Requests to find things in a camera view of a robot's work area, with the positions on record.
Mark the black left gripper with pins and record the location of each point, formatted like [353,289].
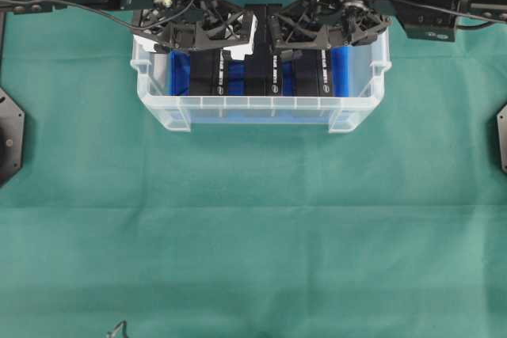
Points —
[204,25]

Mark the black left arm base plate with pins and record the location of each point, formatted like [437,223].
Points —
[12,136]

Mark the blue cloth liner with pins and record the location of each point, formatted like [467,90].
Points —
[180,71]

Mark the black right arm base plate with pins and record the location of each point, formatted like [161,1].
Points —
[502,136]

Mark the green table cloth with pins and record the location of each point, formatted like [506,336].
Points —
[397,229]

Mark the black box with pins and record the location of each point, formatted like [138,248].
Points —
[313,75]
[208,73]
[263,71]

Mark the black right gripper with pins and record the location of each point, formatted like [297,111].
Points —
[325,24]

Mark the clear plastic storage case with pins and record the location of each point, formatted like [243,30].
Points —
[367,67]

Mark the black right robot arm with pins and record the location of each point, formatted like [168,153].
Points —
[439,19]

